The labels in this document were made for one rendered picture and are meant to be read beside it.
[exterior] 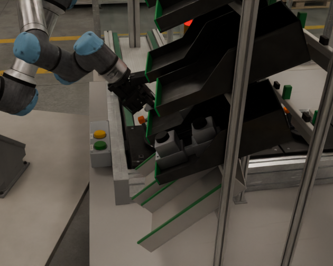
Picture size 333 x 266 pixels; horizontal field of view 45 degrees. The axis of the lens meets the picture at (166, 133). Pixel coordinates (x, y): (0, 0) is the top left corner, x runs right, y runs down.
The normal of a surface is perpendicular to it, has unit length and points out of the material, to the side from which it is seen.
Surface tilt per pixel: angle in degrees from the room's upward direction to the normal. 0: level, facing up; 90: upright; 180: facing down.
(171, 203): 45
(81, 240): 0
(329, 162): 90
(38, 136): 0
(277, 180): 90
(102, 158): 90
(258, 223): 0
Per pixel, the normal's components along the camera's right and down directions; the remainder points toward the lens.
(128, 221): 0.01, -0.84
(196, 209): -0.01, 0.54
